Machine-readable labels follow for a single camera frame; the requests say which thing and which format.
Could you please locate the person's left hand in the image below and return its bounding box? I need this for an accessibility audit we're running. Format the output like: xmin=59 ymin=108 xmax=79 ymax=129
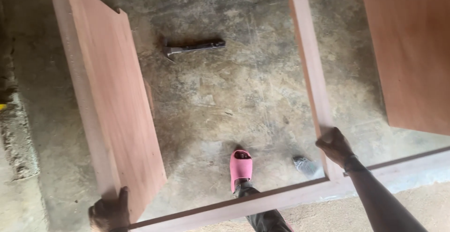
xmin=88 ymin=186 xmax=131 ymax=232

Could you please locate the person's right hand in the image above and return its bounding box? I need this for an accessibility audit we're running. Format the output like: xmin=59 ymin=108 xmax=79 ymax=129
xmin=315 ymin=127 xmax=354 ymax=168

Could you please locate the plywood cabinet frame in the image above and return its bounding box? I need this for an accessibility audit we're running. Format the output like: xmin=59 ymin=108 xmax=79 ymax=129
xmin=47 ymin=0 xmax=450 ymax=232

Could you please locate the dark wristband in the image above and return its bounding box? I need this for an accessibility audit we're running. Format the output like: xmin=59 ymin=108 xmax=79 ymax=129
xmin=342 ymin=154 xmax=368 ymax=174

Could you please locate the grey crumpled bag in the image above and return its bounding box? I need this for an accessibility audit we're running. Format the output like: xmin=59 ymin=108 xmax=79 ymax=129
xmin=293 ymin=155 xmax=320 ymax=176

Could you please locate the pink slipper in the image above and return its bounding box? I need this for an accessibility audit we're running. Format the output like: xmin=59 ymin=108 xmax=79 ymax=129
xmin=229 ymin=149 xmax=253 ymax=193

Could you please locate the person's dark trouser leg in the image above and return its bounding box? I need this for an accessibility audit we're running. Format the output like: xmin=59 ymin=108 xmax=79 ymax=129
xmin=233 ymin=181 xmax=294 ymax=232

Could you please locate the dark metal claw hammer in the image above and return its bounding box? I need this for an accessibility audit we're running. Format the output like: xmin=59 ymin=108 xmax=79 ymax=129
xmin=162 ymin=38 xmax=226 ymax=63

